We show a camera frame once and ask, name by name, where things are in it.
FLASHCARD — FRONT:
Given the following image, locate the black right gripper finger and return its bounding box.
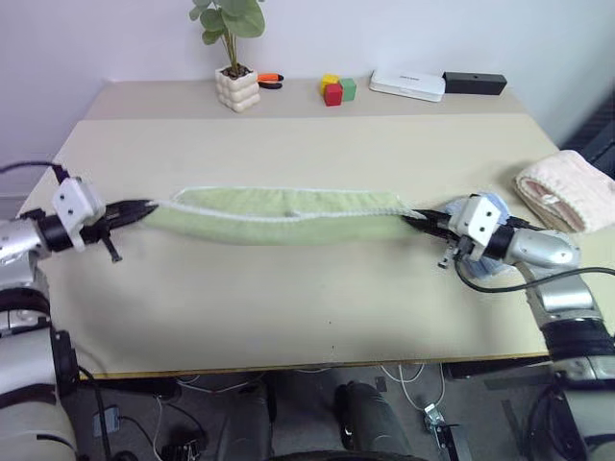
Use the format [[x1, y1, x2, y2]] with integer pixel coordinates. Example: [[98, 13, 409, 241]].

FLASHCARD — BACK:
[[415, 208, 454, 228], [401, 215, 454, 241]]

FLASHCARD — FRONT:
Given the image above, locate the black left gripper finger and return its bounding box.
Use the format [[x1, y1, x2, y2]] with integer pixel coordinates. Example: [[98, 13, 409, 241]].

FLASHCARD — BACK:
[[108, 198, 158, 215], [111, 209, 151, 229]]

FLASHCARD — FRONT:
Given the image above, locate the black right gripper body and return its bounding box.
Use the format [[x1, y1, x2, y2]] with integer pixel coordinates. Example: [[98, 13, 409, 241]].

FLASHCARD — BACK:
[[433, 212, 476, 270]]

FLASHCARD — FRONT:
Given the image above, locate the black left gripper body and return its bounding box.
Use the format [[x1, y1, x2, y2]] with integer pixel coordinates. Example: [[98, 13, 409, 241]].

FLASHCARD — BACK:
[[78, 203, 125, 264]]

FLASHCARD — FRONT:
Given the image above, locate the light green towel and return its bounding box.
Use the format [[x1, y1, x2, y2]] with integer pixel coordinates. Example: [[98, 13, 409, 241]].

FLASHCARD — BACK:
[[142, 185, 425, 248]]

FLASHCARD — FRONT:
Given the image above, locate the light blue towel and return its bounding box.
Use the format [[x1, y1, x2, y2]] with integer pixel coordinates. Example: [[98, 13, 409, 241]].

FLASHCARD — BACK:
[[441, 191, 516, 282]]

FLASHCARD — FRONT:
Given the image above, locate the folded pink towel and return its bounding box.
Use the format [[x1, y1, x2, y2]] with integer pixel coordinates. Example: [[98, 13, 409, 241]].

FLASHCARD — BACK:
[[514, 149, 615, 235]]

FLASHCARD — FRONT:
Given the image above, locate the flat white box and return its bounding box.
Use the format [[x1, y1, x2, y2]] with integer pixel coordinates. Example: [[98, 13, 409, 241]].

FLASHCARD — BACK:
[[368, 68, 448, 104]]

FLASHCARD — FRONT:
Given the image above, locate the long black box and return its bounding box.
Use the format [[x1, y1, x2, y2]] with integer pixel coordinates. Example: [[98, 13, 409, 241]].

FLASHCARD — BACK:
[[441, 71, 508, 97]]

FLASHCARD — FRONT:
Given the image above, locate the beige table mat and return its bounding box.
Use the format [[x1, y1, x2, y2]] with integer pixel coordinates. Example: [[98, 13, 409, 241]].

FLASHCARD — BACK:
[[18, 112, 578, 381]]

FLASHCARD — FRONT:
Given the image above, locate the green plant in white pot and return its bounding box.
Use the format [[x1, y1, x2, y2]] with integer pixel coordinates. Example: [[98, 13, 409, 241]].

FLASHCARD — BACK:
[[188, 0, 267, 115]]

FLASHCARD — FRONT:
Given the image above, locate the dark ribbed chair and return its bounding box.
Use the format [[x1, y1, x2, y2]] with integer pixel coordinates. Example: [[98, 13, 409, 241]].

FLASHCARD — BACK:
[[560, 89, 615, 165]]

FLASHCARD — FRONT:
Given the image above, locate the metal clamp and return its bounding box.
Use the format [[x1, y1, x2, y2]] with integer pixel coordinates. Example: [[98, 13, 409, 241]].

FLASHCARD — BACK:
[[422, 402, 461, 461]]

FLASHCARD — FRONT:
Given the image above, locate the black rounded shape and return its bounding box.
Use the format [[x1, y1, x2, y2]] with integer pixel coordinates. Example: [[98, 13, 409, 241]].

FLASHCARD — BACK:
[[332, 380, 425, 461]]

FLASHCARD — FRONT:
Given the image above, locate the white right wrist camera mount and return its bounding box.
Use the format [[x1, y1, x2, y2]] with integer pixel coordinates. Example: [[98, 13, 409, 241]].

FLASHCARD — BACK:
[[453, 193, 502, 261]]

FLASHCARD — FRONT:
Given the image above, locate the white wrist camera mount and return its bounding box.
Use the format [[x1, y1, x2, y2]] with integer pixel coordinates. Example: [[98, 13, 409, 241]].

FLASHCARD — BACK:
[[453, 193, 502, 261], [51, 176, 106, 252]]

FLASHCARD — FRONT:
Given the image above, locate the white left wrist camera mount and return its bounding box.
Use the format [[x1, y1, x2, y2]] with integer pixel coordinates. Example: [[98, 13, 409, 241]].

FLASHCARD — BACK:
[[51, 176, 106, 252]]

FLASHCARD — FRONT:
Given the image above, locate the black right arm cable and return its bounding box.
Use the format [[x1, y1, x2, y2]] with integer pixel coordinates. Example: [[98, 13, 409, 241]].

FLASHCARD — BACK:
[[455, 257, 615, 293]]

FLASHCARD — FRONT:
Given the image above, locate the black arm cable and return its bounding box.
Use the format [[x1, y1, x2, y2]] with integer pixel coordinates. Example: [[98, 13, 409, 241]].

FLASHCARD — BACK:
[[0, 161, 67, 184], [455, 257, 615, 293]]

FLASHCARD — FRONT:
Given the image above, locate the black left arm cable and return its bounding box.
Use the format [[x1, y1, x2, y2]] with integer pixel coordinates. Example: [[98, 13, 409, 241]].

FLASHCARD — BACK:
[[0, 161, 67, 184]]

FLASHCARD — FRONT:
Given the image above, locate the white floor cable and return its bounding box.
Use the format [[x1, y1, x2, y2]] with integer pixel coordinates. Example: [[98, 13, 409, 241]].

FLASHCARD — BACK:
[[381, 363, 446, 412]]

